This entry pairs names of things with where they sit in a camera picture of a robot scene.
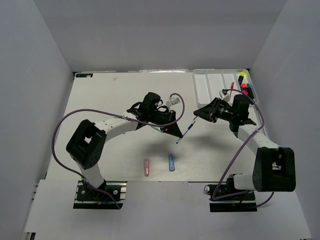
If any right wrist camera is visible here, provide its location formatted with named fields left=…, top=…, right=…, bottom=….
left=219, top=89, right=230, bottom=102

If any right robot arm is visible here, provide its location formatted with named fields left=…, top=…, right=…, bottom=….
left=193, top=94, right=296, bottom=200

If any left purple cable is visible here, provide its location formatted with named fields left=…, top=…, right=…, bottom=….
left=53, top=92, right=186, bottom=210

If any blue stapler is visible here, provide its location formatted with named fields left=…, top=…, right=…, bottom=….
left=168, top=153, right=175, bottom=172

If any green stapler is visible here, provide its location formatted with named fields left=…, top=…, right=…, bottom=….
left=151, top=126, right=163, bottom=133

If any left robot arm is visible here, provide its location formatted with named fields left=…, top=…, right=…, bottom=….
left=66, top=92, right=183, bottom=200

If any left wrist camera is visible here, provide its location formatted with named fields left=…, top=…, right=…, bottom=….
left=166, top=97, right=181, bottom=108

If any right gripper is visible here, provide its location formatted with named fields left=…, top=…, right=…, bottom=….
left=194, top=97, right=236, bottom=123

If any white divided tray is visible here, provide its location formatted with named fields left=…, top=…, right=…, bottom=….
left=193, top=69, right=259, bottom=108

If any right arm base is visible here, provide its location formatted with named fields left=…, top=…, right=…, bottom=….
left=203, top=184, right=257, bottom=213

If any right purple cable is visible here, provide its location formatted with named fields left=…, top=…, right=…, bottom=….
left=211, top=88, right=275, bottom=208

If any blue label sticker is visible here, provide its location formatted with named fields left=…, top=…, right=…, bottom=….
left=75, top=73, right=93, bottom=78

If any pink stapler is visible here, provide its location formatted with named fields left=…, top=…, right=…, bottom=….
left=143, top=158, right=150, bottom=177

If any red pen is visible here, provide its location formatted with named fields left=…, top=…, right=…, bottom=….
left=229, top=82, right=235, bottom=99

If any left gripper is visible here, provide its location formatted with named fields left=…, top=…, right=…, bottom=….
left=148, top=110, right=183, bottom=139

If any blue pen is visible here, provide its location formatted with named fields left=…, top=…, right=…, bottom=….
left=176, top=117, right=198, bottom=144

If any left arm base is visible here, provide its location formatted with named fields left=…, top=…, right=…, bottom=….
left=73, top=180, right=127, bottom=210

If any purple cable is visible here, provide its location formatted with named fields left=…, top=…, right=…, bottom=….
left=211, top=88, right=275, bottom=208
left=53, top=92, right=186, bottom=210

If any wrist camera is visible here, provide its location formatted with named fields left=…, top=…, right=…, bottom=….
left=219, top=89, right=230, bottom=102
left=166, top=97, right=181, bottom=108

